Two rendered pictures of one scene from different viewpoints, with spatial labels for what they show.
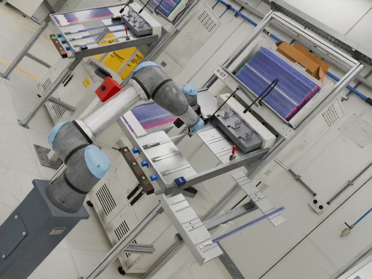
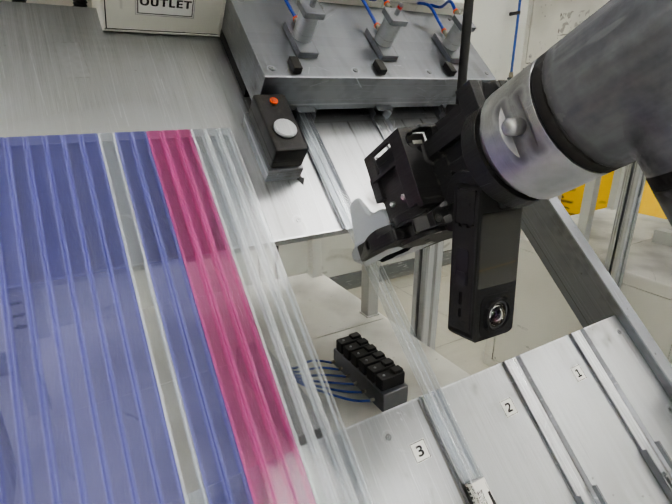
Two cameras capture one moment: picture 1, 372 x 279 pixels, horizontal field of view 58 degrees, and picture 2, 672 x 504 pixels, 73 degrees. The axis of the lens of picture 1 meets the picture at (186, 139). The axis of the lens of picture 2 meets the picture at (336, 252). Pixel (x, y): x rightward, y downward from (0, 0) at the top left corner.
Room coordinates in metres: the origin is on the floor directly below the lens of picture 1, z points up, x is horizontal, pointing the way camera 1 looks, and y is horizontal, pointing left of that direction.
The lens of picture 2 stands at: (1.90, 0.42, 1.11)
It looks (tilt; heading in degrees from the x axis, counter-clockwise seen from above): 20 degrees down; 293
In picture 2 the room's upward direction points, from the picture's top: straight up
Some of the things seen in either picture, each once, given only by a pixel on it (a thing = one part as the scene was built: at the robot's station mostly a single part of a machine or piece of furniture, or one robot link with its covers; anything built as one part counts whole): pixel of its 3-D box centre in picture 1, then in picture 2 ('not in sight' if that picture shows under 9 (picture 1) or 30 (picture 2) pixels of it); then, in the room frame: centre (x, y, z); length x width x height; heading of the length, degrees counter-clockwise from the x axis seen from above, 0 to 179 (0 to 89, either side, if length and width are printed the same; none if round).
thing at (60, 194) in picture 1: (71, 189); not in sight; (1.20, 0.19, 0.60); 0.15 x 0.15 x 0.10
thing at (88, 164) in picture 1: (88, 166); not in sight; (1.20, 0.20, 0.72); 0.13 x 0.12 x 0.14; 74
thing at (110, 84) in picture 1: (82, 122); not in sight; (2.42, 0.65, 0.39); 0.24 x 0.24 x 0.78; 53
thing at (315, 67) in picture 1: (309, 63); not in sight; (2.53, -0.27, 1.82); 0.68 x 0.30 x 0.20; 53
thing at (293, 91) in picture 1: (276, 83); not in sight; (2.23, -0.18, 1.52); 0.51 x 0.13 x 0.27; 53
